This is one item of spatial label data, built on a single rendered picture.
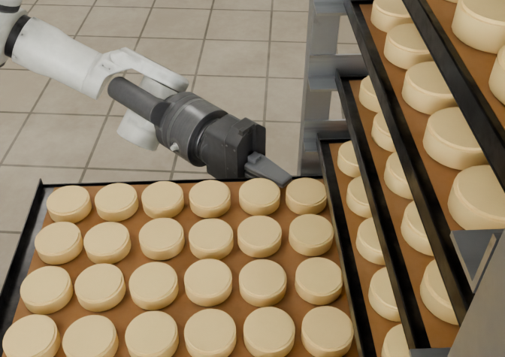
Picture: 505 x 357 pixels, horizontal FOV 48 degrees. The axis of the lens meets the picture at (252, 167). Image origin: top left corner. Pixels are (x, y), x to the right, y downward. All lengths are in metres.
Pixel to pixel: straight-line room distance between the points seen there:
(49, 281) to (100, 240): 0.07
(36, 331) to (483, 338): 0.46
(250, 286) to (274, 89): 1.77
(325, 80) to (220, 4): 2.35
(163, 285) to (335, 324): 0.18
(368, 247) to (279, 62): 1.98
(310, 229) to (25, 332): 0.31
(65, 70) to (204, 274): 0.39
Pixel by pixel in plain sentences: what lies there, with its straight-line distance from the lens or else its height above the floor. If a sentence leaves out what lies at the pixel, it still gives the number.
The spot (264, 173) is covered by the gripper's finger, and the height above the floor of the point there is 0.81.
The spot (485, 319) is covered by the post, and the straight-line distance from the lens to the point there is 0.22.
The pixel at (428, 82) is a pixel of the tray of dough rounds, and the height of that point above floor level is 1.06.
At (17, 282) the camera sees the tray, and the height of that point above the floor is 0.80.
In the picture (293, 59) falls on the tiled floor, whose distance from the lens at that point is 2.51.
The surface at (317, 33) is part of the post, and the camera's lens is 0.62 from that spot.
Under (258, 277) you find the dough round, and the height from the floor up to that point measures 0.82.
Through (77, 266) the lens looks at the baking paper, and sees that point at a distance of 0.66.
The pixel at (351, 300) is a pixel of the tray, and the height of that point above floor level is 0.87.
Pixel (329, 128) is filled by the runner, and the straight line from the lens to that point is 0.70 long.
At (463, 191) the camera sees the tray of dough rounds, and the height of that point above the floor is 1.06.
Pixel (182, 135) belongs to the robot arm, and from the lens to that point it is 0.77.
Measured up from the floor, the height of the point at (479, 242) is 1.13.
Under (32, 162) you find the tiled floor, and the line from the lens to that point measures 2.10.
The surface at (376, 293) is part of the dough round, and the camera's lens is 0.52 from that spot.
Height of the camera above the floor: 1.30
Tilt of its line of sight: 42 degrees down
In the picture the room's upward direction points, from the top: straight up
